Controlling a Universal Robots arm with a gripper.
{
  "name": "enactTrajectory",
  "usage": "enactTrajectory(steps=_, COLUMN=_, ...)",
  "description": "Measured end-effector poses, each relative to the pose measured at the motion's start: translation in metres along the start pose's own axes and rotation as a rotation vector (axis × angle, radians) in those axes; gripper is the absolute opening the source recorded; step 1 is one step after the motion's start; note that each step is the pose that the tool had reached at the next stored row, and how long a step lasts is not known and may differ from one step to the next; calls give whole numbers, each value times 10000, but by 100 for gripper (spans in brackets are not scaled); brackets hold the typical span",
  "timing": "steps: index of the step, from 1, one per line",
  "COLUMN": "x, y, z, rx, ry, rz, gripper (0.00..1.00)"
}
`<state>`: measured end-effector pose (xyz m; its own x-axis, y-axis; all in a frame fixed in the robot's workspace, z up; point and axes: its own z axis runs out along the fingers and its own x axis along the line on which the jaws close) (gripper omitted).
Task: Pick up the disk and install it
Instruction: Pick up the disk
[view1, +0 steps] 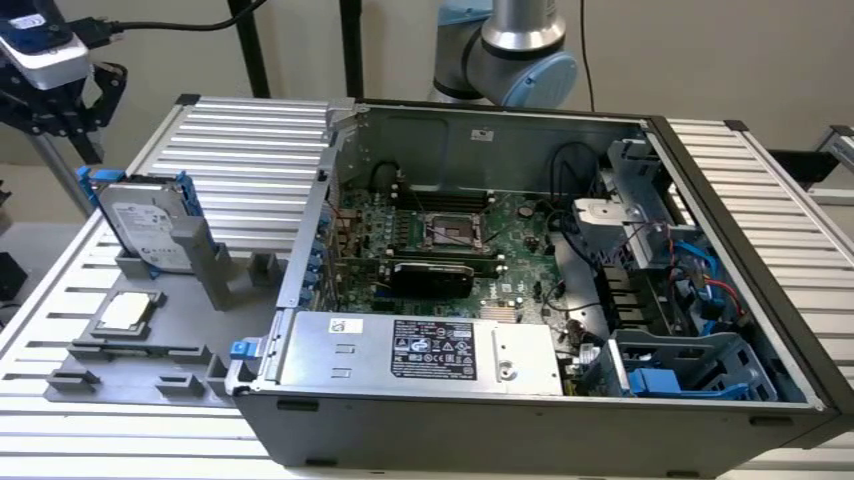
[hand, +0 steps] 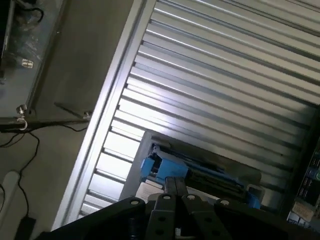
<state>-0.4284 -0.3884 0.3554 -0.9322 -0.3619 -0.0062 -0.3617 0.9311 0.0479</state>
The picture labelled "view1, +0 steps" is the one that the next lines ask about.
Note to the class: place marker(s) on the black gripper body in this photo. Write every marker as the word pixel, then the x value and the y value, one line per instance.
pixel 57 112

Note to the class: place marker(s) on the hard disk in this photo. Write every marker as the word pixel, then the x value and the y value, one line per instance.
pixel 143 220

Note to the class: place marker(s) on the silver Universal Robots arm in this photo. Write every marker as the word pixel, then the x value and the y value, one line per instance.
pixel 514 45

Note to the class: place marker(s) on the black stand pole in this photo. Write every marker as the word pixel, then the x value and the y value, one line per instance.
pixel 253 50
pixel 352 50

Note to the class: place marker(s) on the black box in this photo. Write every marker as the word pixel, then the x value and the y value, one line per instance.
pixel 10 277

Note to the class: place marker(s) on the CPU chip with silver lid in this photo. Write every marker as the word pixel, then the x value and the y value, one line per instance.
pixel 127 312

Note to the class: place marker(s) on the grey parts rack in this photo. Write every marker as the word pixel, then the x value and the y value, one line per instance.
pixel 187 320

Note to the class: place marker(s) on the blue plastic latch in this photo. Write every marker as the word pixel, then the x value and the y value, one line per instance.
pixel 244 349

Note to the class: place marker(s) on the CPU socket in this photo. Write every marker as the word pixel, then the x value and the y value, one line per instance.
pixel 456 230

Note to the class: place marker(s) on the small black graphics card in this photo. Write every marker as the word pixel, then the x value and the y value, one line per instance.
pixel 430 277

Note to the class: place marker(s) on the silver power supply unit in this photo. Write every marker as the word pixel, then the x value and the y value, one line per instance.
pixel 374 360

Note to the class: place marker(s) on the green motherboard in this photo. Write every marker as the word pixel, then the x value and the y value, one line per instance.
pixel 521 270

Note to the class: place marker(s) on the metal drive cage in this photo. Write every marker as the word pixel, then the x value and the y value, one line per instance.
pixel 628 210

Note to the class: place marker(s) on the open black PC case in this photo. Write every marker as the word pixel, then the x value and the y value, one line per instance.
pixel 508 435

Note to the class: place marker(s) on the blue drive bay cage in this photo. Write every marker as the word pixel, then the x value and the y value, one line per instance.
pixel 695 360

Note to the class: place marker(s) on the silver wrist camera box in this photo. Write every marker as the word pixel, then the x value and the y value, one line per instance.
pixel 47 60

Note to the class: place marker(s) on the aluminium profile post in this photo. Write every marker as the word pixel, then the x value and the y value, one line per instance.
pixel 61 170

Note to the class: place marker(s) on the aluminium profile with black bracket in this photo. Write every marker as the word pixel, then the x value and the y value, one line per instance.
pixel 831 165

